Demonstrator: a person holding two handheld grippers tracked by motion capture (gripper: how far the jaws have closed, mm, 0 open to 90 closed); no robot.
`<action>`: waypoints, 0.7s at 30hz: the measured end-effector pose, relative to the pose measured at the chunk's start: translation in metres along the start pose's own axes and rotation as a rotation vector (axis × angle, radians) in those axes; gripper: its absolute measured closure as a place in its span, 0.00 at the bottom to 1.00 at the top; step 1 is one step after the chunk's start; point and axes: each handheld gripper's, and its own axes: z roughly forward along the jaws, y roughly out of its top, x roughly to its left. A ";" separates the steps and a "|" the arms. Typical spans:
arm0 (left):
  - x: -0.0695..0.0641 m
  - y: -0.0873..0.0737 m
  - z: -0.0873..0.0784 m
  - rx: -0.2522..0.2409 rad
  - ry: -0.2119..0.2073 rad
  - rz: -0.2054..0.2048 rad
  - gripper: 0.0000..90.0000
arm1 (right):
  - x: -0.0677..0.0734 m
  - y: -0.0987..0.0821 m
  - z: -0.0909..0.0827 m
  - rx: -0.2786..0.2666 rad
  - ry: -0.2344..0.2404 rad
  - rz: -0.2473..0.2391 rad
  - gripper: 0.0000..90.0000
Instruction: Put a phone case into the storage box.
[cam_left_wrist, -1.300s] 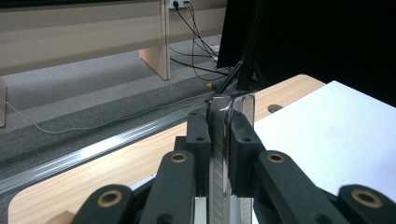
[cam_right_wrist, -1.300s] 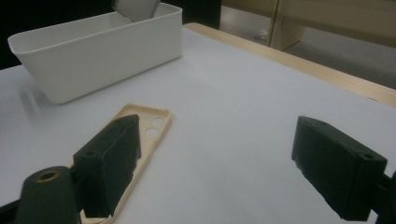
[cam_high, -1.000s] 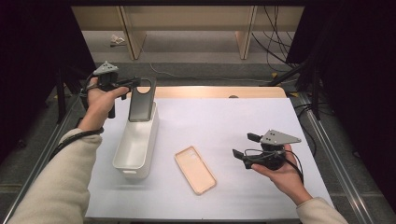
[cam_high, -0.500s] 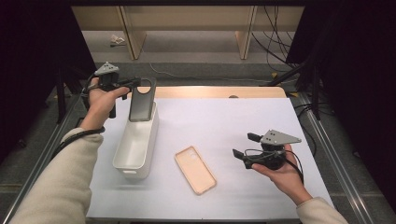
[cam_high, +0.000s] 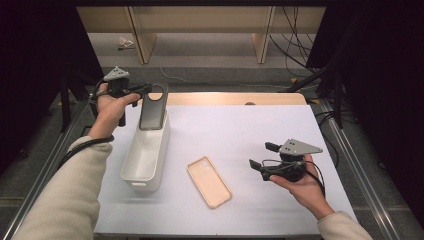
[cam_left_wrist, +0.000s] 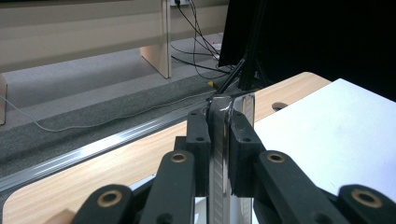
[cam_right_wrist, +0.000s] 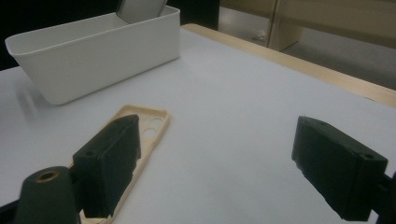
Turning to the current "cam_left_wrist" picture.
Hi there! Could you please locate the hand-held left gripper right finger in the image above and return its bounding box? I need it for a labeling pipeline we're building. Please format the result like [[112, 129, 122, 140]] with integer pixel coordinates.
[[229, 111, 266, 199]]

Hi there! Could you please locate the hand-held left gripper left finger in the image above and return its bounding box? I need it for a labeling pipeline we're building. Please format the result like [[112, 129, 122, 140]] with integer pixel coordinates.
[[174, 110, 212, 198]]

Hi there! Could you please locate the clear grey phone case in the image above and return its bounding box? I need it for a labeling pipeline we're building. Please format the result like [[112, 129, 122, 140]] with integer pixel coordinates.
[[205, 92, 257, 224]]

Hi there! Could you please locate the black metal stand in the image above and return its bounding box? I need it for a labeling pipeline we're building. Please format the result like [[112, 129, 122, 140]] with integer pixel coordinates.
[[214, 0, 269, 95]]

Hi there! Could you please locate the white table mat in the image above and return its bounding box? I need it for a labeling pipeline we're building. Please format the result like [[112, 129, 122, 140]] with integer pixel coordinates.
[[252, 77, 396, 204]]

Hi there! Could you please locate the wooden table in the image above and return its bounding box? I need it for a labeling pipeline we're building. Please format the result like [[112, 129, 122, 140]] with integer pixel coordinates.
[[0, 71, 332, 224]]

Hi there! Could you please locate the black curtain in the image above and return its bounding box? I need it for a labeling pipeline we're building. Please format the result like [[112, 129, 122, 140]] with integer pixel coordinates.
[[218, 0, 396, 103]]

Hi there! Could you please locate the beige desk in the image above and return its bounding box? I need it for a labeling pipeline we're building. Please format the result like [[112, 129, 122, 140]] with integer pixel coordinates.
[[0, 0, 230, 126]]

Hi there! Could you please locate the black cable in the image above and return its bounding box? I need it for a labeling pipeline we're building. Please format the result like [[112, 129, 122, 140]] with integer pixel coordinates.
[[170, 55, 233, 76], [174, 0, 222, 80]]

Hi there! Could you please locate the metal floor rail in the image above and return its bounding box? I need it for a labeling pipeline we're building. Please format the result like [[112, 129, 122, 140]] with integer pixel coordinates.
[[0, 101, 216, 194]]

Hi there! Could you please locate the thin white floor cable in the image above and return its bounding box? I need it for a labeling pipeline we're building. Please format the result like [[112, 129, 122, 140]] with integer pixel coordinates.
[[0, 90, 218, 133]]

